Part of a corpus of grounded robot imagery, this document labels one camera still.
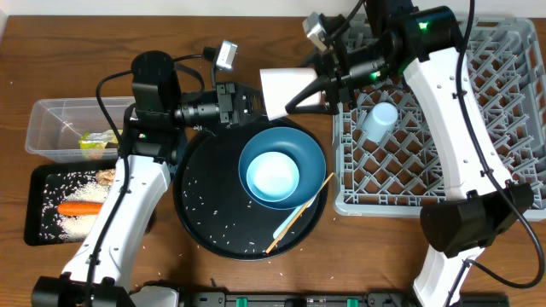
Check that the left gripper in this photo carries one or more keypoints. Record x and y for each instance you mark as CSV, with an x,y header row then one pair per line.
x,y
227,95

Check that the light blue bowl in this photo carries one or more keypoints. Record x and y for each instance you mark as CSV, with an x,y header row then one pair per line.
x,y
272,177

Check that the black rectangular tray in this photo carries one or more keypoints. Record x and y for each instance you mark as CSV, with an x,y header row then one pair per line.
x,y
37,182

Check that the dark blue plate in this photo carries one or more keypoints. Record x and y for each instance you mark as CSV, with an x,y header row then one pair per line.
x,y
297,145

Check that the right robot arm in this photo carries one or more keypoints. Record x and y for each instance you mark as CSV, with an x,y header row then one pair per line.
x,y
427,48

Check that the pink cup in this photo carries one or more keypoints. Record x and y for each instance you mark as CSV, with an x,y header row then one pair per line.
x,y
281,85

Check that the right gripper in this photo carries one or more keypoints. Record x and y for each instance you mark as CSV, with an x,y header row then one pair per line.
x,y
337,78

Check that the yellow green snack wrapper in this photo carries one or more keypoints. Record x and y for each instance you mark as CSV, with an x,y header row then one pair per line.
x,y
95,144

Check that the clear plastic bin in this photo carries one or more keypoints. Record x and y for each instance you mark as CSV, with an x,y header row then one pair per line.
x,y
56,126

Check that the wooden chopstick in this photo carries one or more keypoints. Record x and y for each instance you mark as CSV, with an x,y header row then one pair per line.
x,y
274,243

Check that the orange carrot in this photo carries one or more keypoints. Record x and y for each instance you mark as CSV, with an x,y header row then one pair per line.
x,y
79,208

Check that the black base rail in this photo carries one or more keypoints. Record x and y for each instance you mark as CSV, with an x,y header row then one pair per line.
x,y
341,299

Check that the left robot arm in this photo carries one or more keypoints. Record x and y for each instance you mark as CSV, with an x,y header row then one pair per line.
x,y
151,142

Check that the light blue cup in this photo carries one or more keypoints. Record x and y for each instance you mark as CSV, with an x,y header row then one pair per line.
x,y
380,120

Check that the round black serving tray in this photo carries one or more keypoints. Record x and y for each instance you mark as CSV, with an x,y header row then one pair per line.
x,y
216,210

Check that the grey dishwasher rack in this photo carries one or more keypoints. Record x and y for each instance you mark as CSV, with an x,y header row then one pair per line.
x,y
400,174

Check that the white rice pile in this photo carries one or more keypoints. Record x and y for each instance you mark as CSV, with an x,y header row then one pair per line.
x,y
77,186

